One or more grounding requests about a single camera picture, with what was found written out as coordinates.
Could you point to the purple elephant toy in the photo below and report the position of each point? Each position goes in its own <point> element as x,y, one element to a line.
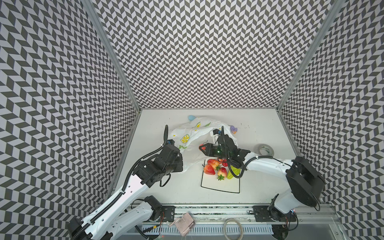
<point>233,129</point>

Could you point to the green fake pepper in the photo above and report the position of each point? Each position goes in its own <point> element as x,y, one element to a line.
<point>233,173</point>

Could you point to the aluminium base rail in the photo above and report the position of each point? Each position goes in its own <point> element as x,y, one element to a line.
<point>248,213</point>

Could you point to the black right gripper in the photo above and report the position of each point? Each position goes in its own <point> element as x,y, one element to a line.
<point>224,144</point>

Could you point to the red fake apple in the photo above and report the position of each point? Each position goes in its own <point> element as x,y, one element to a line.
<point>209,170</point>

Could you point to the light blue round object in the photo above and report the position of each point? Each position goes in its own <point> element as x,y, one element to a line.
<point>191,117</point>

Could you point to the left grey corner post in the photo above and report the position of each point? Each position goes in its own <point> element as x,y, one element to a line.
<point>95,20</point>

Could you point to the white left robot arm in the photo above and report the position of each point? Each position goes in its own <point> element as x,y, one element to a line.
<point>113,218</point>

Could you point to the red fake strawberry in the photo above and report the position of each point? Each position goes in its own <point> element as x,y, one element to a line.
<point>222,173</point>

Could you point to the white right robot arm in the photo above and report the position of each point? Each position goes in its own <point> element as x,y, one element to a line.
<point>305,182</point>

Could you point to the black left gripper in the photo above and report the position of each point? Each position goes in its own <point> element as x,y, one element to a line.
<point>179,167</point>

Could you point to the pink transparent box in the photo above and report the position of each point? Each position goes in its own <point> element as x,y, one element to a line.
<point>185,224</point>

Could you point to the white mat black border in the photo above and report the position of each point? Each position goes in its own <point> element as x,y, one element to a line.
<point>211,182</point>

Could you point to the grey corner frame post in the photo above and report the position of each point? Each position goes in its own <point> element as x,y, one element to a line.
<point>321,34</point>

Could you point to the grey tape roll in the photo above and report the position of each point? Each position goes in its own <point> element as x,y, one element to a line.
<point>264,150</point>

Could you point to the white plastic bag lemon print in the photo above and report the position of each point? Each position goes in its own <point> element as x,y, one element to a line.
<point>188,137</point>

